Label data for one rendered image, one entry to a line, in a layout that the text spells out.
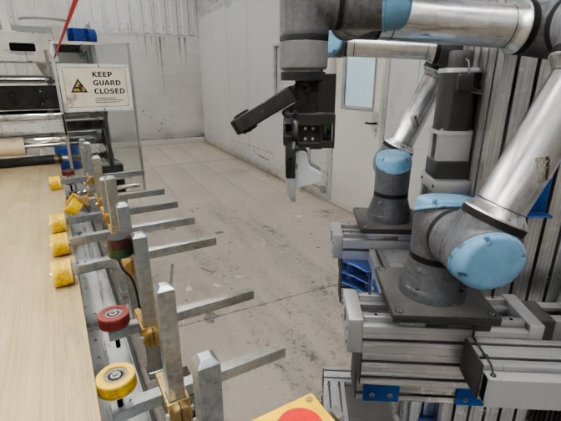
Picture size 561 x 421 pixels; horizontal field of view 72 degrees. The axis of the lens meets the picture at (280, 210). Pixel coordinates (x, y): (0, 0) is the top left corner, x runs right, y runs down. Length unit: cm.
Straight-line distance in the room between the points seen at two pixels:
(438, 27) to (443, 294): 53
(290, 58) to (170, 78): 926
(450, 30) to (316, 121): 32
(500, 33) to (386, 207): 68
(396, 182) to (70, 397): 106
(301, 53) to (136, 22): 926
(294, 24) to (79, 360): 84
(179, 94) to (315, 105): 929
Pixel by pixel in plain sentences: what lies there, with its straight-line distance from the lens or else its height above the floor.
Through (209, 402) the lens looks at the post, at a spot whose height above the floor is 105.
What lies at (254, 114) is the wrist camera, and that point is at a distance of 63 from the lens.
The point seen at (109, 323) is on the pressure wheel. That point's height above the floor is 90.
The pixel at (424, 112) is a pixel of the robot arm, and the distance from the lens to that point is 146.
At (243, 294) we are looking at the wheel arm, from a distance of 126.
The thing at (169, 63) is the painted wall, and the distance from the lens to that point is 985.
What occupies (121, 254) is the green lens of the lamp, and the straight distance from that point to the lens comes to 103.
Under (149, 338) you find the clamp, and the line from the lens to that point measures 114.
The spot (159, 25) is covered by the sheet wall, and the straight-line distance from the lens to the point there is 991.
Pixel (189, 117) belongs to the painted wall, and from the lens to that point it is 997.
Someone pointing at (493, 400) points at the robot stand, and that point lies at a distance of 96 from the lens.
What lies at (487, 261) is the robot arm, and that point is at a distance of 75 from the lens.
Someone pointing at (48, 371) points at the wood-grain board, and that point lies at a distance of 105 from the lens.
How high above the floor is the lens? 151
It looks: 19 degrees down
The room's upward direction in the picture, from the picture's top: straight up
